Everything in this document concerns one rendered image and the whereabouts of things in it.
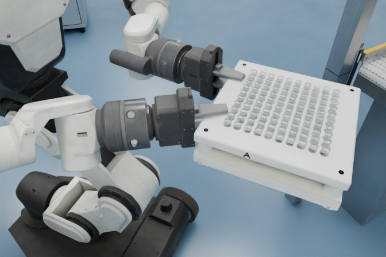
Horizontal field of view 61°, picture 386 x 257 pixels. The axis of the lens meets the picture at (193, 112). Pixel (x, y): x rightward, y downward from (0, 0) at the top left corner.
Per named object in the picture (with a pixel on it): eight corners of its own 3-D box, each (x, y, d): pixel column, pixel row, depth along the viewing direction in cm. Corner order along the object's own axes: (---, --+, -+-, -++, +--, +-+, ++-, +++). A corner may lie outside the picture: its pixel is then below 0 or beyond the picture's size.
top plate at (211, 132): (358, 96, 64) (361, 87, 63) (347, 192, 48) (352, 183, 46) (238, 66, 72) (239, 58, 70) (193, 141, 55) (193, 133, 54)
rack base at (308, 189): (349, 115, 68) (353, 105, 66) (337, 211, 51) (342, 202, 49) (236, 85, 75) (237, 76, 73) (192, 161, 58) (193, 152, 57)
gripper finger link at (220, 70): (239, 84, 64) (212, 74, 66) (246, 76, 66) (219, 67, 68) (240, 77, 63) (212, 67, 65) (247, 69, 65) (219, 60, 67)
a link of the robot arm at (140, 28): (152, 70, 75) (162, 42, 86) (149, 34, 69) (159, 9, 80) (124, 69, 76) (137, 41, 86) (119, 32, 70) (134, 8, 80)
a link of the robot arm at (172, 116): (188, 74, 57) (119, 80, 56) (196, 109, 50) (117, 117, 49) (189, 126, 65) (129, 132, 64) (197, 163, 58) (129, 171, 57)
